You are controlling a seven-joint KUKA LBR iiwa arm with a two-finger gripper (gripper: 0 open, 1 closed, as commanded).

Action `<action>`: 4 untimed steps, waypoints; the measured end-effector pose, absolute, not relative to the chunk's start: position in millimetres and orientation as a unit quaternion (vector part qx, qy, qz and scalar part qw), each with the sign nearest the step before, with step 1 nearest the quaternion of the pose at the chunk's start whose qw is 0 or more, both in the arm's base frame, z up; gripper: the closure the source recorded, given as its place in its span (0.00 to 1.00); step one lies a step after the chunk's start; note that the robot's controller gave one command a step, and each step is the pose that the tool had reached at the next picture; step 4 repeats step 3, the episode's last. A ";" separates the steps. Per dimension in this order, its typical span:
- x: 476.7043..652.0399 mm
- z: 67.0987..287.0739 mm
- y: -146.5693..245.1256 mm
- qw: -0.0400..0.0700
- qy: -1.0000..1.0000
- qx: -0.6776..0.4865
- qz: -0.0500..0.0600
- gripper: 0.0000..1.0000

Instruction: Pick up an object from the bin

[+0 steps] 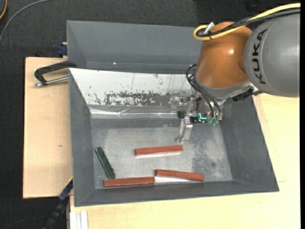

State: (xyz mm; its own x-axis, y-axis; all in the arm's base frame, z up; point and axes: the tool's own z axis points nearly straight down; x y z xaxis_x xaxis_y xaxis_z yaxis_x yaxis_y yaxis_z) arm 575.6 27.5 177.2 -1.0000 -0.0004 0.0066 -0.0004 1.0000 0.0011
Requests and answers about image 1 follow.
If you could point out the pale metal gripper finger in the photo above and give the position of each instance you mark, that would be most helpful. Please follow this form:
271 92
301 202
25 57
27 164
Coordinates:
176 102
184 131

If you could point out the red-brown flat block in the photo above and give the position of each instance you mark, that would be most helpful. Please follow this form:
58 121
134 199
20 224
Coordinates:
179 174
128 181
158 150

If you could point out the grey metal bin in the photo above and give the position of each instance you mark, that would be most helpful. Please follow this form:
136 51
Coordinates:
147 137

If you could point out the dark green flat block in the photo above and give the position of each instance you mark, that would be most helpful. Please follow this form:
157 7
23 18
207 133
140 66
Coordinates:
104 162

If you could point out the pale brown cardboard board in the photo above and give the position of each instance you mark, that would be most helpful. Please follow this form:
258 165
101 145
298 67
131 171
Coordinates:
47 132

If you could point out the black cylinder on white bracket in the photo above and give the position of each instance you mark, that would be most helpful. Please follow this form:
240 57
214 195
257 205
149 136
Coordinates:
241 95

